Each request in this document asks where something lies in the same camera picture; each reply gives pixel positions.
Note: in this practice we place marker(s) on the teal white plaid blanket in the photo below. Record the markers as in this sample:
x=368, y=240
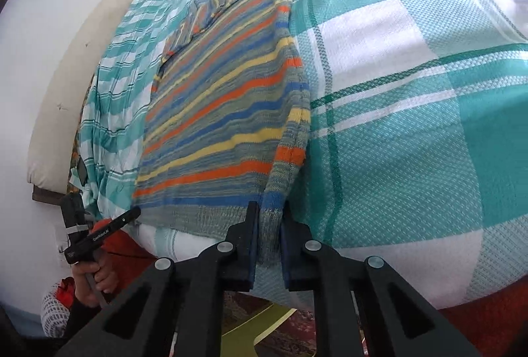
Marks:
x=412, y=134

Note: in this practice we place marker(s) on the yellow-green plastic stool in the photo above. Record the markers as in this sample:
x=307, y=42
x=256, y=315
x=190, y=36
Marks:
x=255, y=324

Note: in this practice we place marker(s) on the white dotted cloth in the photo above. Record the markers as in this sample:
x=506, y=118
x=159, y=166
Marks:
x=53, y=313

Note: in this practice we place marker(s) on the striped knit sweater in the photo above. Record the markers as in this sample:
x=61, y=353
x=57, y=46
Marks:
x=222, y=113

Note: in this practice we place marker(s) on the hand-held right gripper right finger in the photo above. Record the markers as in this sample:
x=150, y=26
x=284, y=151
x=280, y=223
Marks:
x=285, y=254

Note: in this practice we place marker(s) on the cream mattress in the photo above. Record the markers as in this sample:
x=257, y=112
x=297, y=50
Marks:
x=74, y=84

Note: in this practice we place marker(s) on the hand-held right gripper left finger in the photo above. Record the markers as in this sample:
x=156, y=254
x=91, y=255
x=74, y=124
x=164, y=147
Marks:
x=252, y=245

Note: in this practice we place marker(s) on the dark wooden bed frame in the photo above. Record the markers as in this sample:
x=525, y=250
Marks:
x=47, y=195

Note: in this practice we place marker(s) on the small red object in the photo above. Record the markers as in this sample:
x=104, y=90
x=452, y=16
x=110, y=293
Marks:
x=66, y=291

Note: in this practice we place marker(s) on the dark patterned rug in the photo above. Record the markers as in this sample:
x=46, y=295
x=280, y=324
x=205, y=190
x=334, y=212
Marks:
x=297, y=334

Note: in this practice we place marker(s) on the person's left hand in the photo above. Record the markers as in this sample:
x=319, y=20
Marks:
x=105, y=276

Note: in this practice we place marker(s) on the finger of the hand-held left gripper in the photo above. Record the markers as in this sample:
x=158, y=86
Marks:
x=126, y=217

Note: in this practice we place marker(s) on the red bed sheet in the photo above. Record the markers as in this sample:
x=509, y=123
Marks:
x=486, y=315

